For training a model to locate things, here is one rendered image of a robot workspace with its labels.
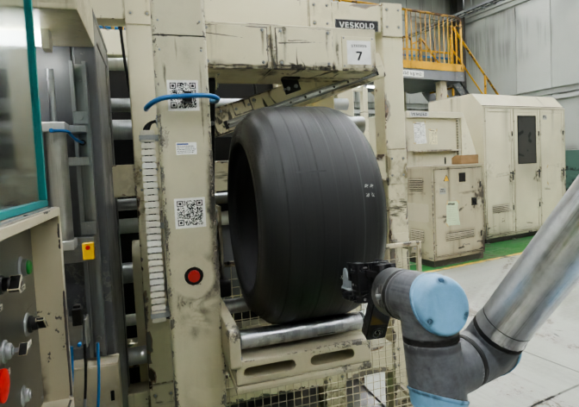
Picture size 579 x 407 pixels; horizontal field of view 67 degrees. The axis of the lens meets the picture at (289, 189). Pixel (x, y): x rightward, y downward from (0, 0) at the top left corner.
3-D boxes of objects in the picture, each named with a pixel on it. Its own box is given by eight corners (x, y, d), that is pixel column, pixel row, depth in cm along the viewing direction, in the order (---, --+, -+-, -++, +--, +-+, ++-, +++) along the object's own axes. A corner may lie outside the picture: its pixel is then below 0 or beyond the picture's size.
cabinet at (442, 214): (435, 268, 533) (432, 165, 527) (403, 260, 585) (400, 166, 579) (487, 258, 574) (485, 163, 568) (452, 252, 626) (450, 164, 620)
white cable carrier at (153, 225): (152, 323, 109) (139, 130, 106) (152, 317, 113) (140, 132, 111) (170, 321, 110) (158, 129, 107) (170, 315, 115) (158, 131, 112)
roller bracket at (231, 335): (230, 372, 102) (227, 331, 102) (208, 318, 140) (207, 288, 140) (244, 370, 103) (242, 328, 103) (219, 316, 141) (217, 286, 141)
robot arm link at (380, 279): (428, 316, 80) (381, 324, 77) (414, 311, 84) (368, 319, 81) (423, 266, 80) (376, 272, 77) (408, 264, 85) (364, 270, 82)
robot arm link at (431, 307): (426, 347, 65) (417, 278, 66) (384, 328, 77) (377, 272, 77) (478, 335, 68) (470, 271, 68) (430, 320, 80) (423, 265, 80)
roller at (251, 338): (233, 339, 111) (236, 354, 108) (233, 328, 109) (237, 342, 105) (357, 318, 122) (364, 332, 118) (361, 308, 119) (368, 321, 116)
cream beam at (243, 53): (201, 68, 134) (198, 19, 133) (193, 84, 158) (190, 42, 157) (378, 72, 152) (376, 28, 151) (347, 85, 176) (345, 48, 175)
